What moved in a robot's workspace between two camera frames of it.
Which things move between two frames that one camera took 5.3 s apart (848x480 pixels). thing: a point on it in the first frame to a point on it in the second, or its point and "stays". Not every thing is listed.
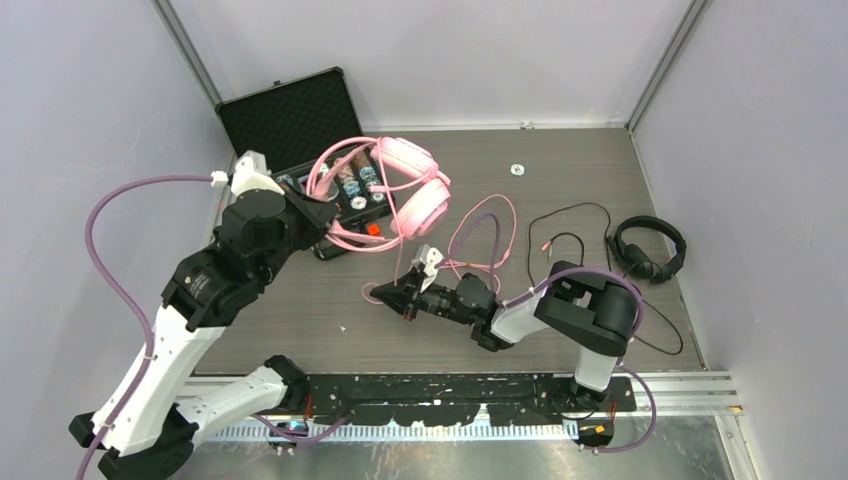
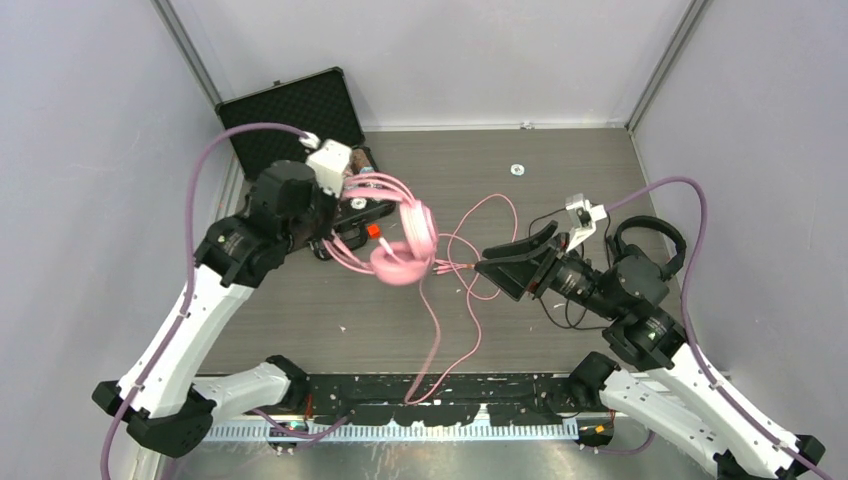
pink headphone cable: [398, 226] to [447, 266]
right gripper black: [403, 297] to [522, 270]
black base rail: [452, 400] stays
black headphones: [633, 259] stays
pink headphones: [421, 210] to [405, 264]
